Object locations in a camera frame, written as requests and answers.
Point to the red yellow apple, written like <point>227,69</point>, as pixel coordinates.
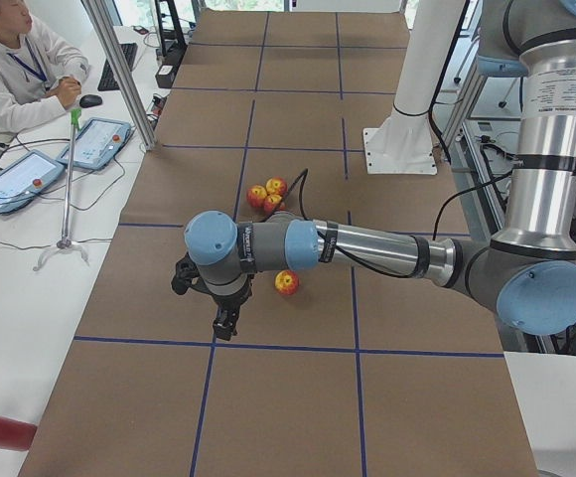
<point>255,196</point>
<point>286,282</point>
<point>276,186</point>
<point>273,203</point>

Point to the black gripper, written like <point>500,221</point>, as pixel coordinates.
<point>230,300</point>

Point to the red yellow apple back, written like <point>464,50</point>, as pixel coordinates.
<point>276,186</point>

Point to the person in white hoodie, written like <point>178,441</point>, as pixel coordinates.
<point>41,74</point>

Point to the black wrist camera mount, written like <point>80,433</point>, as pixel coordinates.
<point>185,275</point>

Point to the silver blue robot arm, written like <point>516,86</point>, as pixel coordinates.
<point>526,273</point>

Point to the metal grabber stick green handle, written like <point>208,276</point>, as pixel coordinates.
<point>65,244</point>

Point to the blue teach pendant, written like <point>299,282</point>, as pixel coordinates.
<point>98,141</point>
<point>24,180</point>

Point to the white pedestal column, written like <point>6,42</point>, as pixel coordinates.
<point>402,144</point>

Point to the red bottle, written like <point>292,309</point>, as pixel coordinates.
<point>16,435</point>

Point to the red yellow apple front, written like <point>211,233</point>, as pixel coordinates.
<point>273,203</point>

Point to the black box on table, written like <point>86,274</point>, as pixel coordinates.
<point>165,76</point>

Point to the aluminium frame post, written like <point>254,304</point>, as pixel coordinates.
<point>102,25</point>

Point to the black computer mouse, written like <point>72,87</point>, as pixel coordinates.
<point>90,100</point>

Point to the blue teach pendant far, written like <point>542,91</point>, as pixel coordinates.
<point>98,141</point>

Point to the brown paper table mat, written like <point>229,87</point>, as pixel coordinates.
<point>215,343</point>

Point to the blue teach pendant near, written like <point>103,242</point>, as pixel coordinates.
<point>24,180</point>

